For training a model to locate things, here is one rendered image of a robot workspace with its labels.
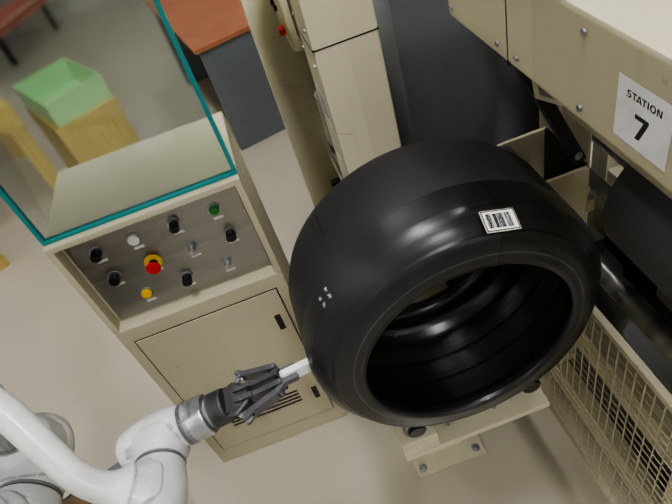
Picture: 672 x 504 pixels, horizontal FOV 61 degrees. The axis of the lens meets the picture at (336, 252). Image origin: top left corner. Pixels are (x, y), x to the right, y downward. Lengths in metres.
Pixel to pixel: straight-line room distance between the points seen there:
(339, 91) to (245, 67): 2.83
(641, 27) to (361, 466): 1.95
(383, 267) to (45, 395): 2.58
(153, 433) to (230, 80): 2.99
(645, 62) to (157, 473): 1.00
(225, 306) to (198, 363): 0.27
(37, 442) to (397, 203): 0.76
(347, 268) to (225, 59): 3.05
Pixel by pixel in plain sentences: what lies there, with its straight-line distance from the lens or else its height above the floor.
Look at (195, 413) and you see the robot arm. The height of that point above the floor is 1.16.
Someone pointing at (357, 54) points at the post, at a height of 1.62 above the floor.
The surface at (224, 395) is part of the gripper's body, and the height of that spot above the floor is 1.14.
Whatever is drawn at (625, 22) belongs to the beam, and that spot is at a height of 1.78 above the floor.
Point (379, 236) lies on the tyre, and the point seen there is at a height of 1.47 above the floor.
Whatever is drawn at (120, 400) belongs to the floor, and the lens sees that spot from 3.01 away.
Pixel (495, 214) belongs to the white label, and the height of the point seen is 1.47.
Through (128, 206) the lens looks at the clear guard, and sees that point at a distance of 1.61.
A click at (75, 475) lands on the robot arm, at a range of 1.17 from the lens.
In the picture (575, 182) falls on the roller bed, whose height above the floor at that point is 1.17.
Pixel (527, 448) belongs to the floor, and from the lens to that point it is 2.34.
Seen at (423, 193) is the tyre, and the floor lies 1.49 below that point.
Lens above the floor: 2.11
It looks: 43 degrees down
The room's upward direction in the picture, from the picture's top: 19 degrees counter-clockwise
